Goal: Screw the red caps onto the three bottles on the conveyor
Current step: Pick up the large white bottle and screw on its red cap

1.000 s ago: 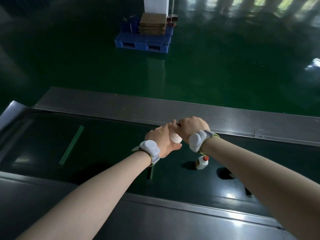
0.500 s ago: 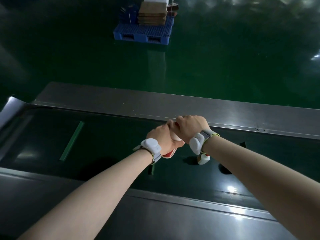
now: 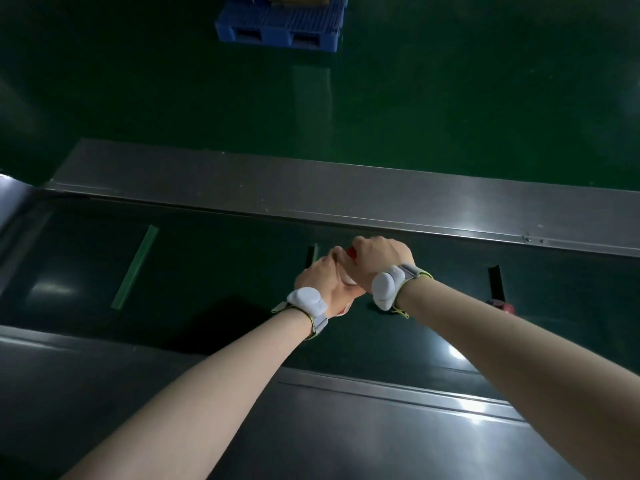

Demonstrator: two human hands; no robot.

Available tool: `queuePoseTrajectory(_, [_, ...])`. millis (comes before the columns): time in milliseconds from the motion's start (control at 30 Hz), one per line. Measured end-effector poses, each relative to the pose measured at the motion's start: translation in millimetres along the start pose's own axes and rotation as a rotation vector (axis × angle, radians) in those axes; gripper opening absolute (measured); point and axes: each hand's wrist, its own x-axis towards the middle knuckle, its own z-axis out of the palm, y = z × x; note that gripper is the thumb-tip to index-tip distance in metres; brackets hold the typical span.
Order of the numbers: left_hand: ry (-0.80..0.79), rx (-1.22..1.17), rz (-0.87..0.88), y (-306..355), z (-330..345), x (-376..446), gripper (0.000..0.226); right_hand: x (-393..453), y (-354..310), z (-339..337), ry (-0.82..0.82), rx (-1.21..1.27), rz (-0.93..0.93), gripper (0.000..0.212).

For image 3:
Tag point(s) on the person's left hand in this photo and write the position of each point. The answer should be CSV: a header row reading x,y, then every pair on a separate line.
x,y
320,279

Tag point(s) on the person's right hand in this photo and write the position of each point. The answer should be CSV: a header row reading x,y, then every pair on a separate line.
x,y
382,257

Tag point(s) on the person's right fingers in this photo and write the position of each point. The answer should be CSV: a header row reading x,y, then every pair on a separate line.
x,y
367,243

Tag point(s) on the person's left fingers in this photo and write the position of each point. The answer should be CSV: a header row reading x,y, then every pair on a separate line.
x,y
338,262

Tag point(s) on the red and white packet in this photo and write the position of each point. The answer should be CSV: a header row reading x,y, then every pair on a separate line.
x,y
351,254

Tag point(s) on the person's right forearm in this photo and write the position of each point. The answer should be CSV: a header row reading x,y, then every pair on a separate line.
x,y
525,364

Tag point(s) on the person's left forearm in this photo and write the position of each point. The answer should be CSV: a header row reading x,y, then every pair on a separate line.
x,y
200,394

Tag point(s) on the green belt cleat strip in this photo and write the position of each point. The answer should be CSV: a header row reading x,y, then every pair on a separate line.
x,y
312,254
135,267

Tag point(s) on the white right wrist tracker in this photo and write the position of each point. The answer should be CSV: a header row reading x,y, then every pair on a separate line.
x,y
390,287

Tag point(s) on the white wrist tracker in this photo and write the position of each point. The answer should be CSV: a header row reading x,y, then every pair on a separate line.
x,y
390,287
306,304

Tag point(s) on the white left wrist tracker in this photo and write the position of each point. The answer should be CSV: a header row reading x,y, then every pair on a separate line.
x,y
306,304

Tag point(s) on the dark green conveyor belt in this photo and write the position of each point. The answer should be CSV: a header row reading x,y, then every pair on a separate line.
x,y
210,274

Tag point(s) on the black belt cleat strip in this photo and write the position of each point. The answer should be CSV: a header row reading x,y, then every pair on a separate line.
x,y
496,282

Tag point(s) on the small red item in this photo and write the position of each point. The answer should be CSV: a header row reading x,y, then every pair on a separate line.
x,y
504,307

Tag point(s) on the blue plastic pallet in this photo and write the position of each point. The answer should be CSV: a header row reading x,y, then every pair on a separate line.
x,y
280,27

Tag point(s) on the steel conveyor side rail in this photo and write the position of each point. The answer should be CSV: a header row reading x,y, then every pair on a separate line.
x,y
350,194
350,434

